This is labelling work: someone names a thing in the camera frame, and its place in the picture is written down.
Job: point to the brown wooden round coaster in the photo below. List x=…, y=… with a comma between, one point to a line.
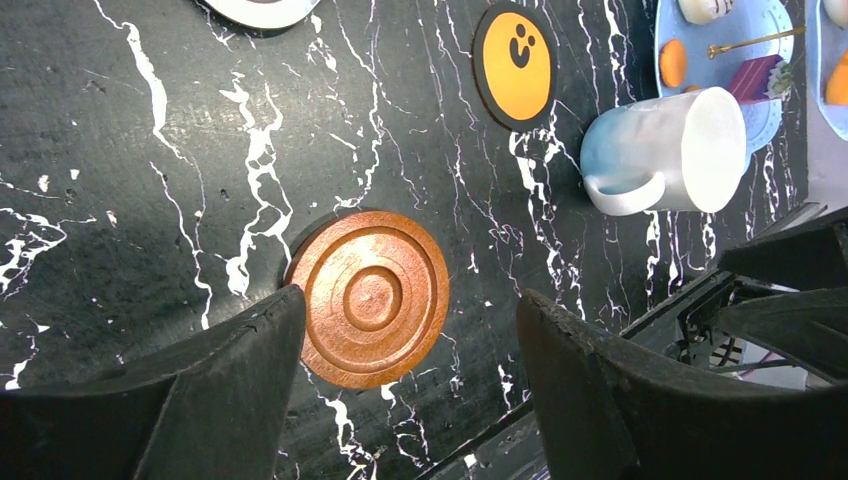
x=377, y=292

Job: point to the white chocolate drizzled donut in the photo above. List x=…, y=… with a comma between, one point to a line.
x=702, y=12

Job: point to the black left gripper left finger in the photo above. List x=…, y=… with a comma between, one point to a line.
x=212, y=406

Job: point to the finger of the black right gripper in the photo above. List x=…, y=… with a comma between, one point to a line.
x=807, y=257
x=807, y=328

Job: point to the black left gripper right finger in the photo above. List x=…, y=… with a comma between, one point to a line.
x=608, y=408

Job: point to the small orange round cookie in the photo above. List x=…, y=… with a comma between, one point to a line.
x=673, y=63

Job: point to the orange black round coaster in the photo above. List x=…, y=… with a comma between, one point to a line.
x=514, y=59

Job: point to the orange oval pastry piece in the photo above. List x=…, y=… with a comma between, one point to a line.
x=836, y=91

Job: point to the blue three-tier cake stand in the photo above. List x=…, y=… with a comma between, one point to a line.
x=825, y=43

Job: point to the small grey white cup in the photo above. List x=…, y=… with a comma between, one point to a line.
x=263, y=14

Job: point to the magenta cake wedge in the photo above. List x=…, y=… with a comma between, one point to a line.
x=762, y=79

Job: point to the white ceramic mug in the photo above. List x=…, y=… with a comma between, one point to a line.
x=685, y=152

